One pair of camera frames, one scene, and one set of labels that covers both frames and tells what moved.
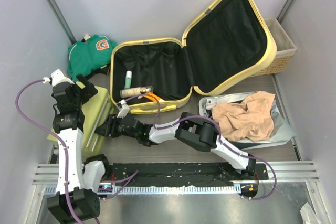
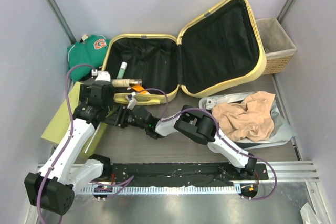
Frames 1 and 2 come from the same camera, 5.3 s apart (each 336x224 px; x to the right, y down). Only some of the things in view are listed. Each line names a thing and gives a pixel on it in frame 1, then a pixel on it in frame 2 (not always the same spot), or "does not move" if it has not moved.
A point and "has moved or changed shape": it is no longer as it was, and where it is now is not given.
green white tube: x=128 y=77 → x=122 y=70
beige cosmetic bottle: x=130 y=92 → x=126 y=83
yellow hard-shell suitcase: x=228 y=44 has moved or changed shape
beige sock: x=251 y=120 does not move
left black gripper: x=88 y=88 → x=85 y=92
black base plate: x=184 y=173 does not move
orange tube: x=159 y=99 → x=140 y=88
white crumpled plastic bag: x=308 y=215 does not move
